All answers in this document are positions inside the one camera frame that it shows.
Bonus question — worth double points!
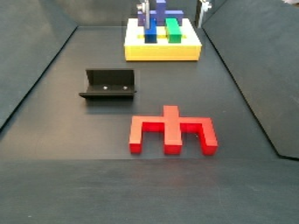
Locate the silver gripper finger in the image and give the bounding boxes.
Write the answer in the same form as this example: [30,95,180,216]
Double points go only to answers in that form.
[136,0,150,30]
[197,0,212,28]

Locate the red trident-shaped block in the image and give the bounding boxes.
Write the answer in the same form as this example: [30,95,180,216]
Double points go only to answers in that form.
[128,106,218,156]

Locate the green rectangular bar block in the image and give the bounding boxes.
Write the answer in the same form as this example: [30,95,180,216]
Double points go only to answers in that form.
[164,17,182,44]

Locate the blue rectangular bar block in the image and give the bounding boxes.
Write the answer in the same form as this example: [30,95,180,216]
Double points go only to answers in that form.
[144,18,156,44]

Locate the yellow board base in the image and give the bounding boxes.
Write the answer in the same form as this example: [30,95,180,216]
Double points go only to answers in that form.
[124,18,201,61]

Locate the purple cross-shaped block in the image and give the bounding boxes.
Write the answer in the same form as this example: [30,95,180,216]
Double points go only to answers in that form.
[149,0,182,26]

